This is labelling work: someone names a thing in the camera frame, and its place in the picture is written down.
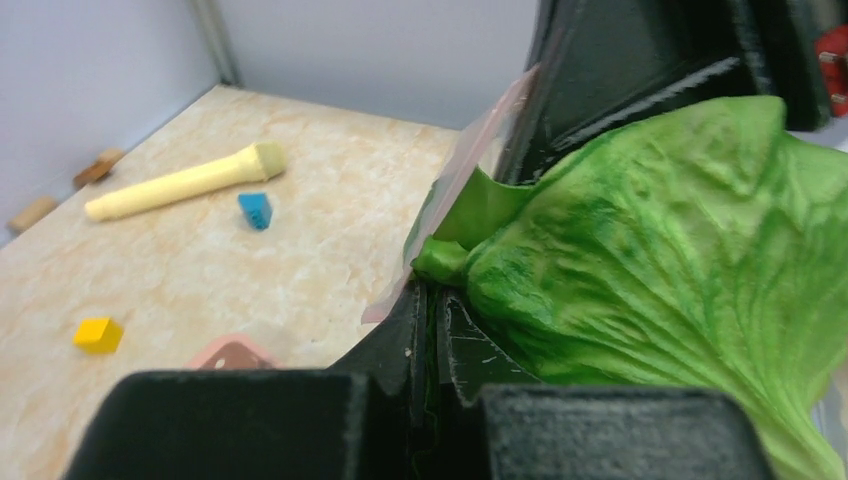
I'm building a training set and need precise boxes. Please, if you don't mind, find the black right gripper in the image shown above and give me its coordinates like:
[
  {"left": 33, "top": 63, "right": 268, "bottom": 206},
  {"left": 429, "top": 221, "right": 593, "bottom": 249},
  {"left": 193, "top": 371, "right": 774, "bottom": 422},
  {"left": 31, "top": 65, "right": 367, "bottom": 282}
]
[{"left": 495, "top": 0, "right": 835, "bottom": 184}]

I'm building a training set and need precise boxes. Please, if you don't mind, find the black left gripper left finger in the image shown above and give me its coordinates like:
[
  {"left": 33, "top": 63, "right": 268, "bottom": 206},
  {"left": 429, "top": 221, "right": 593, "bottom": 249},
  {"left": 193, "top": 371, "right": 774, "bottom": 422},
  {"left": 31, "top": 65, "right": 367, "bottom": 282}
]
[{"left": 328, "top": 280, "right": 427, "bottom": 479}]

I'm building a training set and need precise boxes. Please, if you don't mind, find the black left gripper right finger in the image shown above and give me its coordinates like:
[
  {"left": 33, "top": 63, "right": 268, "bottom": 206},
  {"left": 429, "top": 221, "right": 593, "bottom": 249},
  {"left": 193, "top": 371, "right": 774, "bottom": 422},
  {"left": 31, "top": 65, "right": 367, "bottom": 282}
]
[{"left": 434, "top": 288, "right": 539, "bottom": 479}]

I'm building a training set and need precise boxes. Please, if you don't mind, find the clear zip top bag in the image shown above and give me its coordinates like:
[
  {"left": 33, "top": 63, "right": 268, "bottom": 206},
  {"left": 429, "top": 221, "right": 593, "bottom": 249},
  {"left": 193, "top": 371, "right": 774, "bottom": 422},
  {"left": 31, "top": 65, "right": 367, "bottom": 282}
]
[{"left": 361, "top": 66, "right": 538, "bottom": 324}]

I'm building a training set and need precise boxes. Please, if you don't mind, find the green toy lettuce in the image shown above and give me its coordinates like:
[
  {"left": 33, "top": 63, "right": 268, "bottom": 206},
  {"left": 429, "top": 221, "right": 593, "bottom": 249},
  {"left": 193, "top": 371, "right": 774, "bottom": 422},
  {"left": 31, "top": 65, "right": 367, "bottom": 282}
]
[{"left": 412, "top": 96, "right": 847, "bottom": 479}]

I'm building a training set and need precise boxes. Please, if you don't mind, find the pink plastic basket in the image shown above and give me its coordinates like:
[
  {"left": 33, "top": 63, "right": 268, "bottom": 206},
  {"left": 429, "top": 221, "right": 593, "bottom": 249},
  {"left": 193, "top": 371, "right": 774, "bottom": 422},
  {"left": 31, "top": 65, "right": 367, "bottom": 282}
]
[{"left": 187, "top": 333, "right": 279, "bottom": 371}]

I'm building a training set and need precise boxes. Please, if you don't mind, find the blue toy block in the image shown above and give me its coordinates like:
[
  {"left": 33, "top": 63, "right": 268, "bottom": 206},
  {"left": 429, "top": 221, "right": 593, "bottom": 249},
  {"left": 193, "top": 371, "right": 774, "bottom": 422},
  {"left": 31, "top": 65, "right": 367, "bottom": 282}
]
[{"left": 238, "top": 193, "right": 273, "bottom": 231}]

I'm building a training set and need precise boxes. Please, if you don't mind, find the cream toy rolling pin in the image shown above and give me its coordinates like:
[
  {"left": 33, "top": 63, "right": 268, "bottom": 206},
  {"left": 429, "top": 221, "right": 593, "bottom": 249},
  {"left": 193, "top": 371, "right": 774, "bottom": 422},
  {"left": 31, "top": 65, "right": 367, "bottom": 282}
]
[{"left": 84, "top": 142, "right": 287, "bottom": 222}]

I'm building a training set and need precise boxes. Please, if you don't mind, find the yellow cube block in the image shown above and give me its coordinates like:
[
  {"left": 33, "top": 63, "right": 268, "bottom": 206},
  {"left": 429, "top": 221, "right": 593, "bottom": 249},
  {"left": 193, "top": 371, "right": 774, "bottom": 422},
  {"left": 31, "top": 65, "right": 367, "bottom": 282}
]
[{"left": 72, "top": 317, "right": 124, "bottom": 355}]

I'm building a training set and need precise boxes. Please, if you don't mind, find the tan small block at wall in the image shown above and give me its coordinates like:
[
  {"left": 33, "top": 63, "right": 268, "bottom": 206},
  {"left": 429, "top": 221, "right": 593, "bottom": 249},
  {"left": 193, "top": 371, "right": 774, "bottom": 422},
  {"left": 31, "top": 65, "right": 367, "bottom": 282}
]
[{"left": 96, "top": 148, "right": 125, "bottom": 168}]

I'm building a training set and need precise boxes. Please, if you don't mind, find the brown round block at wall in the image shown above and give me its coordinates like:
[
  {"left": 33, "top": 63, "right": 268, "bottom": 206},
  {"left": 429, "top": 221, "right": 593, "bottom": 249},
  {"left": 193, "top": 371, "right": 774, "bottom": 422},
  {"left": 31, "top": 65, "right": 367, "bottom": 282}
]
[{"left": 72, "top": 160, "right": 113, "bottom": 190}]

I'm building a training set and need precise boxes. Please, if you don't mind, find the tan cork block at wall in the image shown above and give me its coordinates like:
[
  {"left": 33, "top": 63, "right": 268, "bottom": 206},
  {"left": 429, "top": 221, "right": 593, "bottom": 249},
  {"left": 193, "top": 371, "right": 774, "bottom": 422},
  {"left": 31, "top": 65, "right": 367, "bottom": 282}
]
[{"left": 6, "top": 196, "right": 59, "bottom": 235}]

